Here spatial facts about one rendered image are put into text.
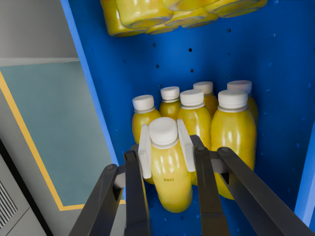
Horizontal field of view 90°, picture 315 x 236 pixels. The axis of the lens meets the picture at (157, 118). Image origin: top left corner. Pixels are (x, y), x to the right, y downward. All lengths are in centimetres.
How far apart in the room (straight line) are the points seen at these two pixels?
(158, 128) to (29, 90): 153
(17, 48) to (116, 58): 44
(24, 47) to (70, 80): 81
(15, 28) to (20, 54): 8
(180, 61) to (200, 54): 4
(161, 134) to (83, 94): 131
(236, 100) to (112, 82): 19
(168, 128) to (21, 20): 65
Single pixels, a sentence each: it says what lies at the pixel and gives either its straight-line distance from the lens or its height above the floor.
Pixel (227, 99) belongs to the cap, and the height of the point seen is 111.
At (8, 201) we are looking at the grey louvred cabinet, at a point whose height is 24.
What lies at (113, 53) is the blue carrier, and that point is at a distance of 30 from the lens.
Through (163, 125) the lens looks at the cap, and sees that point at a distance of 21.
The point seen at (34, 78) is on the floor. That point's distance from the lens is 163.
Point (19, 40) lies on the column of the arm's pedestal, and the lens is 71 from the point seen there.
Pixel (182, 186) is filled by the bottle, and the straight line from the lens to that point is 26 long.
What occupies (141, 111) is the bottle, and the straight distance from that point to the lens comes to 28.
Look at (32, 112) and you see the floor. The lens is 174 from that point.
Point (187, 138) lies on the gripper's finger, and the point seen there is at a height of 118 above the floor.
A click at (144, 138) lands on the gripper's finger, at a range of 17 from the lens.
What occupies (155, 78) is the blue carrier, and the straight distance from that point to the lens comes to 35.
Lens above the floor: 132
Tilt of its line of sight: 69 degrees down
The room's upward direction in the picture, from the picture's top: 176 degrees clockwise
